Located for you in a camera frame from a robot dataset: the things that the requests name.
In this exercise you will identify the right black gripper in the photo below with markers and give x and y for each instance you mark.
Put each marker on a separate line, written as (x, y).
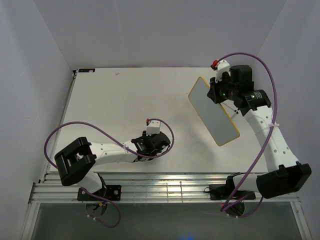
(212, 93)

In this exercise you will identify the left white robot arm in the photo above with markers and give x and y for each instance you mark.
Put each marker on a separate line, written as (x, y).
(75, 161)

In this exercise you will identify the yellow framed small whiteboard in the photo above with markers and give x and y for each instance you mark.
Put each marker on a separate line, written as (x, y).
(215, 118)

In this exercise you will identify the wire whiteboard stand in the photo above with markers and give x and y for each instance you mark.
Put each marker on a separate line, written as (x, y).
(230, 108)

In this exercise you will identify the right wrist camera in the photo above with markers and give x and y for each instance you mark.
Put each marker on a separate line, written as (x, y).
(220, 67)

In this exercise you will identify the left blue corner label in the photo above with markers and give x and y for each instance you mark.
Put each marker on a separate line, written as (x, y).
(86, 70)

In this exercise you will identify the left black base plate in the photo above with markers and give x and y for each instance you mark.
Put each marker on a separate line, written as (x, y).
(110, 192)

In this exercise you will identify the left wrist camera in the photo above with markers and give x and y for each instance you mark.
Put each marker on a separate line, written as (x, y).
(153, 127)

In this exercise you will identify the aluminium frame rails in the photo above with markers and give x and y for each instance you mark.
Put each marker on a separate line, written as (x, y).
(162, 199)

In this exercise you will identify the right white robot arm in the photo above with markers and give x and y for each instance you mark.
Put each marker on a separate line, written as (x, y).
(285, 174)

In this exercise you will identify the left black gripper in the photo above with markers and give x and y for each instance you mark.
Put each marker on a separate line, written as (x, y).
(144, 137)

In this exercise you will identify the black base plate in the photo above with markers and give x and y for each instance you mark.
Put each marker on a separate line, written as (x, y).
(222, 192)
(110, 192)

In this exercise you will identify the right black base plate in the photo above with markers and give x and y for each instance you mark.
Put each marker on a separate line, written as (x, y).
(222, 192)

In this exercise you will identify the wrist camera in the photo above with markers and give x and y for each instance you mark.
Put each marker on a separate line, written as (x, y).
(220, 67)
(153, 127)

